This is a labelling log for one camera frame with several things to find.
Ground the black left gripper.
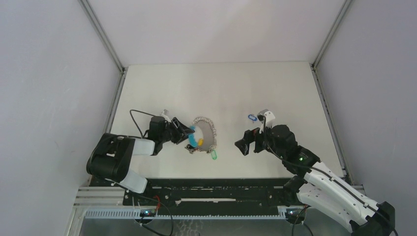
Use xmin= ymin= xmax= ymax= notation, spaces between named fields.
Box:
xmin=159 ymin=117 xmax=194 ymax=145

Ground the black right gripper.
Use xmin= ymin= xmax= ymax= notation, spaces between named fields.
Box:
xmin=235 ymin=121 xmax=285 ymax=160

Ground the blue key tag with key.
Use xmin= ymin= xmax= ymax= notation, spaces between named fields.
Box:
xmin=248 ymin=114 xmax=258 ymax=123

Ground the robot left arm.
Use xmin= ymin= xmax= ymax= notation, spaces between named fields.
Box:
xmin=86 ymin=116 xmax=195 ymax=205

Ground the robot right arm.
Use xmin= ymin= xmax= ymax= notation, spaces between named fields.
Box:
xmin=235 ymin=125 xmax=398 ymax=236

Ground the green key tag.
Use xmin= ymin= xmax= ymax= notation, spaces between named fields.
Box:
xmin=210 ymin=150 xmax=218 ymax=160

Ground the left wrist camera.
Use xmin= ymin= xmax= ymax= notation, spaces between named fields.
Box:
xmin=161 ymin=109 xmax=171 ymax=122

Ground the left camera cable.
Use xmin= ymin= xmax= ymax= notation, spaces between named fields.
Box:
xmin=129 ymin=109 xmax=157 ymax=138

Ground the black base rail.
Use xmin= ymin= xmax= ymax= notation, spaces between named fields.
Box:
xmin=122 ymin=178 xmax=302 ymax=217

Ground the white slotted cable duct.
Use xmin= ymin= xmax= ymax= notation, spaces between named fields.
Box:
xmin=84 ymin=208 xmax=289 ymax=219

